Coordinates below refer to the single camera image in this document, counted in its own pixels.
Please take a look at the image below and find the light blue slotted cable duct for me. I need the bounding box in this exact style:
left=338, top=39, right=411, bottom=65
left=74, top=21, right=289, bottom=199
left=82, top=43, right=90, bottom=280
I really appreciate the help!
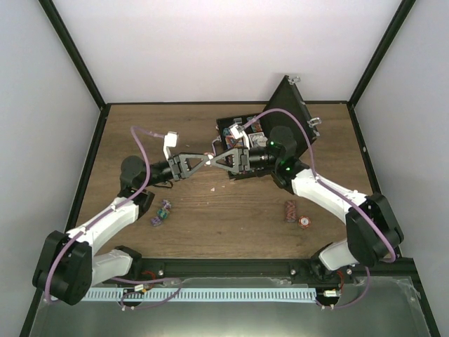
left=83, top=288, right=316, bottom=303

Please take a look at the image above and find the black poker set case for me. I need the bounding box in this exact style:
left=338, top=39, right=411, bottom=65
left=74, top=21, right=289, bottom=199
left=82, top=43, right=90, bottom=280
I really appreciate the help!
left=228, top=75, right=319, bottom=180

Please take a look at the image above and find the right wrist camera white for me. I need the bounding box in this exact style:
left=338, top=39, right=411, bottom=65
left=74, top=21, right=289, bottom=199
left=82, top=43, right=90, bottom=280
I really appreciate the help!
left=229, top=124, right=250, bottom=149

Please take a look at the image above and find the purple poker chip stack near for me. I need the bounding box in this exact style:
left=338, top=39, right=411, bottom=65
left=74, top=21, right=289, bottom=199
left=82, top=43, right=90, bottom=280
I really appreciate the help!
left=150, top=217, right=163, bottom=227

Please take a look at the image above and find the white dealer button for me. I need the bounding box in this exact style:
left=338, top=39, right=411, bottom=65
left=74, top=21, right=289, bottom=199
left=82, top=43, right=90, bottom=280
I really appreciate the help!
left=255, top=137, right=268, bottom=147

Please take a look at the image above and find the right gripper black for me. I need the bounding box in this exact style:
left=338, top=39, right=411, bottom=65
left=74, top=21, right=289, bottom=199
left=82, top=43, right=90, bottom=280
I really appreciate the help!
left=210, top=147, right=279, bottom=174

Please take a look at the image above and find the orange poker chip flat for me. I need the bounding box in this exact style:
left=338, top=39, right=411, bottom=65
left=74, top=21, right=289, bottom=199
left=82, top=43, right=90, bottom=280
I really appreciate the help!
left=298, top=216, right=311, bottom=229

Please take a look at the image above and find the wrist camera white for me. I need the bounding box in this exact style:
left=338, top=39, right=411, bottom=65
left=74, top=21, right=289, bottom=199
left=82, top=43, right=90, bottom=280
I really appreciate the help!
left=229, top=124, right=250, bottom=149
left=163, top=131, right=178, bottom=159

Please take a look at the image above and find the black frame rail left side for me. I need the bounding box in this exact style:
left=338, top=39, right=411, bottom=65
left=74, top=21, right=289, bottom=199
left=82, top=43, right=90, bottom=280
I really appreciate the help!
left=65, top=103, right=109, bottom=234

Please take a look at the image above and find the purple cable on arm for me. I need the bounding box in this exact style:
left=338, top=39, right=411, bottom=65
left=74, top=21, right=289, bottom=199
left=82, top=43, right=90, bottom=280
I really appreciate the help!
left=241, top=108, right=397, bottom=310
left=44, top=126, right=166, bottom=303

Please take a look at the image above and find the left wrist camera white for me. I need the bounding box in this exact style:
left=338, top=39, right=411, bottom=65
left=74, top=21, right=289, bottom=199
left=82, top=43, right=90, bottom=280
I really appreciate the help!
left=163, top=131, right=178, bottom=159

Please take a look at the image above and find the black frame post left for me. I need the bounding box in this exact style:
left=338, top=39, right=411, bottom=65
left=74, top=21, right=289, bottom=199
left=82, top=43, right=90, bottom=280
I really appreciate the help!
left=37, top=0, right=105, bottom=103

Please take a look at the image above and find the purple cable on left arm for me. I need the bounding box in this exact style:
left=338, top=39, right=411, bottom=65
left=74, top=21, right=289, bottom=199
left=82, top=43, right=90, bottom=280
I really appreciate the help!
left=44, top=126, right=166, bottom=303

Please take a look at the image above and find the black frame post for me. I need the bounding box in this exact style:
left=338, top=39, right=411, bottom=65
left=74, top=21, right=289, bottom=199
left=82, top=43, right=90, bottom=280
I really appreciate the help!
left=348, top=0, right=417, bottom=103
left=37, top=0, right=105, bottom=103

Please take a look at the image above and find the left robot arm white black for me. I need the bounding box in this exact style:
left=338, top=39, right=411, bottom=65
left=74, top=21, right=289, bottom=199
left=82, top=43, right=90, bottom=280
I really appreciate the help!
left=32, top=153, right=212, bottom=305

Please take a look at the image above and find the black front mounting rail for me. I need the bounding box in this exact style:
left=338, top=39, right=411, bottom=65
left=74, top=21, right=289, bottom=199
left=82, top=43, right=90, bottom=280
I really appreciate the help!
left=129, top=258, right=415, bottom=285

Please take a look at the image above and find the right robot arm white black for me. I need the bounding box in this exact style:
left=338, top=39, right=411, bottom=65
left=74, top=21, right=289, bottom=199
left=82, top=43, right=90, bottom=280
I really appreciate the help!
left=207, top=126, right=403, bottom=283

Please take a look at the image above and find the brown poker chip roll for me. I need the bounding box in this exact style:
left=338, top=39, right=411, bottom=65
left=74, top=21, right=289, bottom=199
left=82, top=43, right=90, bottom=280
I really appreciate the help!
left=284, top=200, right=297, bottom=223

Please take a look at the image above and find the black frame post right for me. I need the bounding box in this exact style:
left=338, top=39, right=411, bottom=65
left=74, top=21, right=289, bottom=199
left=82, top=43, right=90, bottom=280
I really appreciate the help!
left=348, top=0, right=417, bottom=103

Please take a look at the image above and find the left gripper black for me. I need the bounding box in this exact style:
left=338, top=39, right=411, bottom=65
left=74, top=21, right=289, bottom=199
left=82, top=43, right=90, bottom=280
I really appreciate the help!
left=142, top=152, right=210, bottom=188

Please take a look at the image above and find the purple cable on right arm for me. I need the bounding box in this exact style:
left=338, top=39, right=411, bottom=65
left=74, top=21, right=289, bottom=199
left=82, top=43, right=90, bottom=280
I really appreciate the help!
left=241, top=108, right=397, bottom=310

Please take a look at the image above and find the black frame rail right side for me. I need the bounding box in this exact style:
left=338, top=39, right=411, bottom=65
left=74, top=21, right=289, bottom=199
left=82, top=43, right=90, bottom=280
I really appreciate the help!
left=347, top=101, right=403, bottom=259

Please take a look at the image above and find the black frame rail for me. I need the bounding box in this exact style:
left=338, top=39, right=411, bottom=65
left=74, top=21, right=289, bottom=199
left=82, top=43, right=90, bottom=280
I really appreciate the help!
left=65, top=103, right=109, bottom=234
left=347, top=101, right=403, bottom=259

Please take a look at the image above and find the metal sheet front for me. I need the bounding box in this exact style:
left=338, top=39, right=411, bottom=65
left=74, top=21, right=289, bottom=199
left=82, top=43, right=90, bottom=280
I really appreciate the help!
left=29, top=277, right=433, bottom=336

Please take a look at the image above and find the purple poker chip stack far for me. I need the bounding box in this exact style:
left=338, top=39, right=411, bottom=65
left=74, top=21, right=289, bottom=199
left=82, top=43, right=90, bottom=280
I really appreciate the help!
left=162, top=199, right=172, bottom=210

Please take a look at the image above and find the purple poker chip stack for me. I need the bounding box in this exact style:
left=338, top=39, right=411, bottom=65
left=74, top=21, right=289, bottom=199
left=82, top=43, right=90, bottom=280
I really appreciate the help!
left=150, top=217, right=163, bottom=227
left=162, top=199, right=172, bottom=210

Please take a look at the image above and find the blue playing card deck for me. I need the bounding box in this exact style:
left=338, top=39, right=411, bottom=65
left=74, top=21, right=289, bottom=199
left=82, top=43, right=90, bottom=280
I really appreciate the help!
left=248, top=133, right=264, bottom=141

